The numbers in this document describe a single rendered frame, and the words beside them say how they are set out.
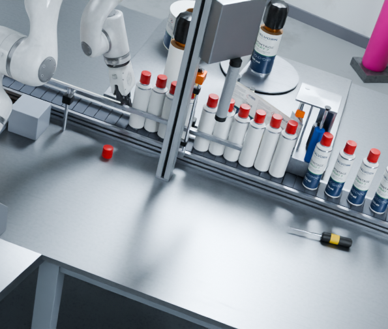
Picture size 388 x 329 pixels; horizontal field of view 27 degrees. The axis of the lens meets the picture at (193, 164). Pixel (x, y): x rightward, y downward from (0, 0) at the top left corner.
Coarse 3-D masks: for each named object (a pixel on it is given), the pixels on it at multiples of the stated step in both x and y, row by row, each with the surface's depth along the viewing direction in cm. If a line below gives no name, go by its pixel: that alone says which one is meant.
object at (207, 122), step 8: (216, 96) 256; (208, 104) 256; (216, 104) 256; (208, 112) 256; (200, 120) 260; (208, 120) 258; (200, 128) 261; (208, 128) 260; (200, 144) 264; (208, 144) 265; (200, 152) 266
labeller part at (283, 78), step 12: (228, 60) 315; (276, 60) 323; (240, 72) 309; (252, 72) 311; (276, 72) 315; (288, 72) 317; (252, 84) 304; (264, 84) 306; (276, 84) 308; (288, 84) 310
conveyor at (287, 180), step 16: (16, 80) 276; (32, 96) 272; (48, 96) 273; (80, 112) 269; (96, 112) 271; (112, 112) 273; (128, 128) 268; (192, 144) 268; (224, 160) 265; (288, 176) 265; (304, 192) 261; (320, 192) 262; (352, 208) 259; (368, 208) 260
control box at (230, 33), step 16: (224, 0) 220; (240, 0) 222; (256, 0) 226; (224, 16) 221; (240, 16) 225; (256, 16) 230; (208, 32) 226; (224, 32) 225; (240, 32) 230; (256, 32) 234; (208, 48) 227; (224, 48) 230; (240, 48) 234
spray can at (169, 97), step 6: (174, 84) 256; (174, 90) 256; (168, 96) 258; (168, 102) 259; (162, 108) 262; (168, 108) 260; (162, 114) 262; (168, 114) 261; (162, 126) 264; (162, 132) 265; (162, 138) 267
